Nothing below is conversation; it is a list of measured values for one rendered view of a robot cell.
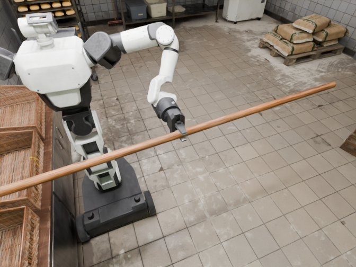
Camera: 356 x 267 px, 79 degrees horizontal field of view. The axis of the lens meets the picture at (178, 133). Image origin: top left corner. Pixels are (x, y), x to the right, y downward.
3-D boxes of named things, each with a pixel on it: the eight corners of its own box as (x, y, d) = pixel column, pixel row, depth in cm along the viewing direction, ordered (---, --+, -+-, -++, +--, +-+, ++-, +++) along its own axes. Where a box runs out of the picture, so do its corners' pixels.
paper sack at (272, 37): (275, 48, 372) (278, 39, 362) (260, 40, 395) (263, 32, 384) (301, 41, 392) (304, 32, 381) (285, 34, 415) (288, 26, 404)
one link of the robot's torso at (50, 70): (43, 89, 122) (8, 21, 96) (105, 80, 129) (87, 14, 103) (34, 124, 102) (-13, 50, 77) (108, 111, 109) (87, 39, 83)
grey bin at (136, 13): (131, 20, 443) (129, 7, 426) (126, 12, 476) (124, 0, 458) (148, 18, 452) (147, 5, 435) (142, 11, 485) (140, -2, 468)
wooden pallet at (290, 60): (286, 66, 358) (290, 58, 348) (257, 46, 410) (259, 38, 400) (340, 54, 389) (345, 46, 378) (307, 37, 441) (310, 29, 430)
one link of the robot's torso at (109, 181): (95, 178, 182) (78, 151, 142) (119, 170, 188) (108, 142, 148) (99, 195, 175) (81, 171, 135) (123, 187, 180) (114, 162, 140)
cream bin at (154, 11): (151, 17, 454) (150, 5, 437) (144, 10, 486) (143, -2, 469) (167, 15, 463) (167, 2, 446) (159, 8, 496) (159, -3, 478)
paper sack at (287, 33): (312, 44, 353) (317, 33, 341) (292, 46, 346) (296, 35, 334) (289, 30, 395) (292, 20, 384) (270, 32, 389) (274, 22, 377)
